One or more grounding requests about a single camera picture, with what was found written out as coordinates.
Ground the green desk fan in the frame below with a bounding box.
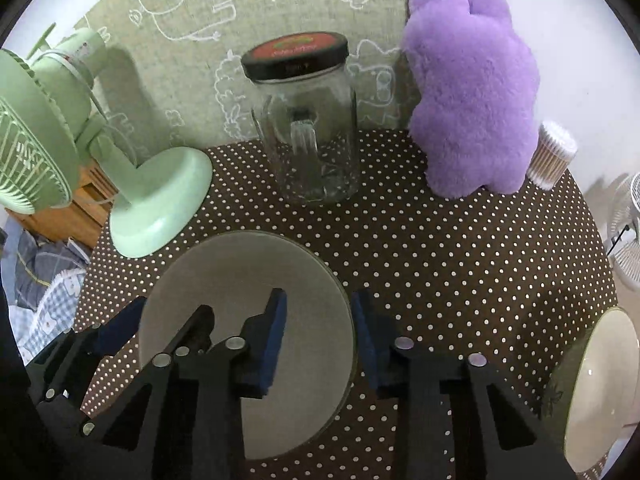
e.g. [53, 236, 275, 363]
[1, 28, 213, 258]

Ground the white standing fan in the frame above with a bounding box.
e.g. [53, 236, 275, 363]
[608, 174, 640, 292]

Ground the green elephant pattern mat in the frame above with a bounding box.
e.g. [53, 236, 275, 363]
[80, 0, 418, 160]

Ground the wooden chair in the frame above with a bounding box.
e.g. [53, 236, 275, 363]
[9, 162, 117, 249]

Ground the small grey-white bowl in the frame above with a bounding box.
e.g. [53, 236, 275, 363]
[138, 231, 355, 460]

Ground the large white green-rim bowl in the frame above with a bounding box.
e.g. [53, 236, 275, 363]
[541, 308, 639, 474]

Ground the cotton swab container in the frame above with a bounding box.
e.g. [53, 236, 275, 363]
[526, 120, 578, 191]

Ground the purple plush toy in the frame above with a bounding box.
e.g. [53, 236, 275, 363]
[402, 0, 540, 198]

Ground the glass jar with lid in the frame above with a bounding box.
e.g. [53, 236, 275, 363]
[241, 32, 360, 205]

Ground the blue checked blanket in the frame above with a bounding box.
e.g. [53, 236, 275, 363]
[1, 218, 91, 363]

